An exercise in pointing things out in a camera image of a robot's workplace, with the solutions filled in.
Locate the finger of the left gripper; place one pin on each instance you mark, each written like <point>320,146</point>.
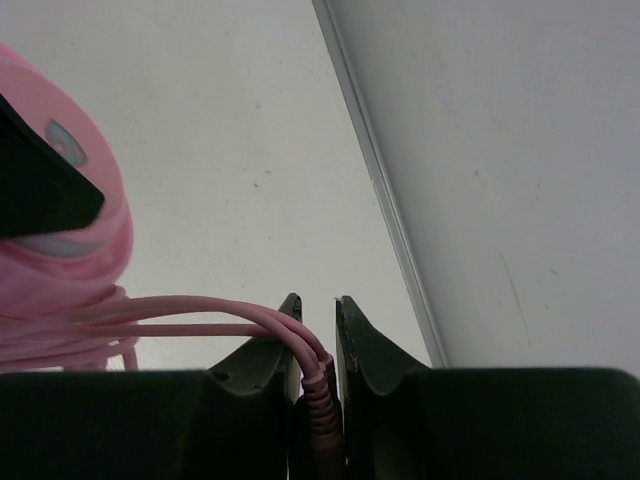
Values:
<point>41,193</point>

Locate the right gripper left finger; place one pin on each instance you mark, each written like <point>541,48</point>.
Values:
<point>227,422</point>

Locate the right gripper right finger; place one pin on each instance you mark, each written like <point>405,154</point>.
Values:
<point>405,420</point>

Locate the pink headphones with cable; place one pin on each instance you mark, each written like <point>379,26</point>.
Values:
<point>63,310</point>

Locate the aluminium table frame rail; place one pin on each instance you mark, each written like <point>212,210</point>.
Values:
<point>364,129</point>

